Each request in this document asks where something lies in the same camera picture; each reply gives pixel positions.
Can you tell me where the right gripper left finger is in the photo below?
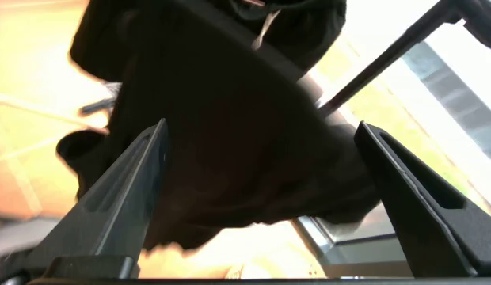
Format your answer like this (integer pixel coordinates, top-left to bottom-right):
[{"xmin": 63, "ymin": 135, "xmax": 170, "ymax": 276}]
[{"xmin": 24, "ymin": 117, "xmax": 170, "ymax": 279}]

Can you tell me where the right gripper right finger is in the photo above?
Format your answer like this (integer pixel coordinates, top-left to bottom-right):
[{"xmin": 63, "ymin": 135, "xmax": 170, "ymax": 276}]
[{"xmin": 353, "ymin": 120, "xmax": 491, "ymax": 277}]

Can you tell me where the black garment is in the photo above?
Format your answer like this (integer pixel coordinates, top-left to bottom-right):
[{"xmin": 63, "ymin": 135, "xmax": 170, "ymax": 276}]
[{"xmin": 56, "ymin": 0, "xmax": 382, "ymax": 253}]

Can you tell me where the black clothes rack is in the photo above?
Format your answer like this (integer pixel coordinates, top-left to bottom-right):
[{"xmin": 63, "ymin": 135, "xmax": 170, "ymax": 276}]
[{"xmin": 78, "ymin": 0, "xmax": 491, "ymax": 120}]

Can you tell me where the window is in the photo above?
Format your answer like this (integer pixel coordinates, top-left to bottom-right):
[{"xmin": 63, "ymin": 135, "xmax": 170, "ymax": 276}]
[{"xmin": 292, "ymin": 0, "xmax": 491, "ymax": 278}]

